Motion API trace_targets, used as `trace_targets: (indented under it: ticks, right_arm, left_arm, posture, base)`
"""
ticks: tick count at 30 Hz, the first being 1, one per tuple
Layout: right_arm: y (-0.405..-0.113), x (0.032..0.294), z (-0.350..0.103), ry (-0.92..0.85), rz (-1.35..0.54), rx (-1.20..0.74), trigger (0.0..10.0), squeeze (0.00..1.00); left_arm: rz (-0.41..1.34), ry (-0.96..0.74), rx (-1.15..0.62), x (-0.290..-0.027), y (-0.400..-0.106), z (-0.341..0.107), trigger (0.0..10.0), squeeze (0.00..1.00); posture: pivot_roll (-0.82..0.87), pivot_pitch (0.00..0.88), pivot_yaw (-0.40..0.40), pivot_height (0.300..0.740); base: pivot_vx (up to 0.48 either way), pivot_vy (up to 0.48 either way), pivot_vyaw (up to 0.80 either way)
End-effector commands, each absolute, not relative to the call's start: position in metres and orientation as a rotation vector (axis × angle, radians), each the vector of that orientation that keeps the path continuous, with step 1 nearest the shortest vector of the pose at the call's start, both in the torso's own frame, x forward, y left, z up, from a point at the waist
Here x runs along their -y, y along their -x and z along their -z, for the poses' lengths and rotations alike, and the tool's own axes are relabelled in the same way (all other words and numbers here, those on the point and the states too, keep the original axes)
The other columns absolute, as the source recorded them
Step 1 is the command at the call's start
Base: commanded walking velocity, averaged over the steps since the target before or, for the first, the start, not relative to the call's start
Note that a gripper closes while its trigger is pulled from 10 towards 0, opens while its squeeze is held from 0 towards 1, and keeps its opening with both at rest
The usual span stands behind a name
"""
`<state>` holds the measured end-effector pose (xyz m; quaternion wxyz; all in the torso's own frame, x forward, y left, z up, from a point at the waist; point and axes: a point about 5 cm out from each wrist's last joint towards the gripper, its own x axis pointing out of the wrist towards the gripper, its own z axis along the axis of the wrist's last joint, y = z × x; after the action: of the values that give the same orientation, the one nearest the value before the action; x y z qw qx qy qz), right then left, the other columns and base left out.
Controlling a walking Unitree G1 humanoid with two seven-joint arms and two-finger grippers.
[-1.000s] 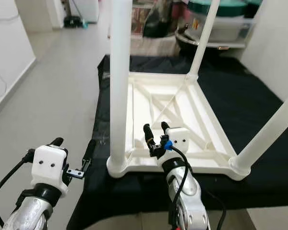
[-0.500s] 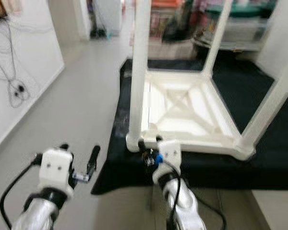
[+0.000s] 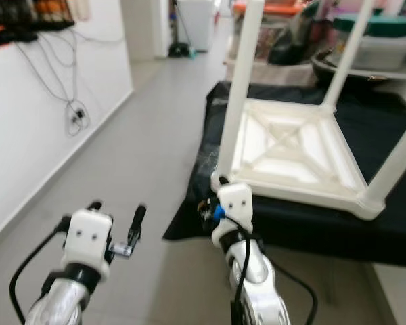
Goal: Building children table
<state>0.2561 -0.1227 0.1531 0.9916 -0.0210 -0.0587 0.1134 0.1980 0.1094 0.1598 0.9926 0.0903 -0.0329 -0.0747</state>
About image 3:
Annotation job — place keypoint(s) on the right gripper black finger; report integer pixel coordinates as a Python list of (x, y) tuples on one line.
[(206, 208), (224, 181)]

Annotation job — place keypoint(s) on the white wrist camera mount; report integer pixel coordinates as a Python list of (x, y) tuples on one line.
[(89, 237), (238, 200)]

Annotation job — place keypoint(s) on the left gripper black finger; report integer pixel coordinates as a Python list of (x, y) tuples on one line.
[(137, 225), (94, 206)]

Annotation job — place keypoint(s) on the black table cloth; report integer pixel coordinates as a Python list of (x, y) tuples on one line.
[(298, 230)]

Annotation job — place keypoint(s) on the clear plastic storage box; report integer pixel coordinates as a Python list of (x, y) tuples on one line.
[(386, 54)]

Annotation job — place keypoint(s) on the small black floor appliance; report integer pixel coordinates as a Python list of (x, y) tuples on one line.
[(179, 50)]

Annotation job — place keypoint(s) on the black plastic bag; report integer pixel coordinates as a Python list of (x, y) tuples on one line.
[(298, 37)]

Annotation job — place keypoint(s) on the white plastic children table top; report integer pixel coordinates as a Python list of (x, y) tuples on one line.
[(298, 145)]

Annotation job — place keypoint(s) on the orange plastic lid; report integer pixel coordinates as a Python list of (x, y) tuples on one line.
[(281, 7)]

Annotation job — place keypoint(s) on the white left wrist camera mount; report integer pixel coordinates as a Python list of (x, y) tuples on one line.
[(89, 237)]

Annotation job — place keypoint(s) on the black power adapter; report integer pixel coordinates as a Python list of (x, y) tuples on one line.
[(76, 117)]

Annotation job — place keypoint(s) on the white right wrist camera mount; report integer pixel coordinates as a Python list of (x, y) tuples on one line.
[(238, 200)]

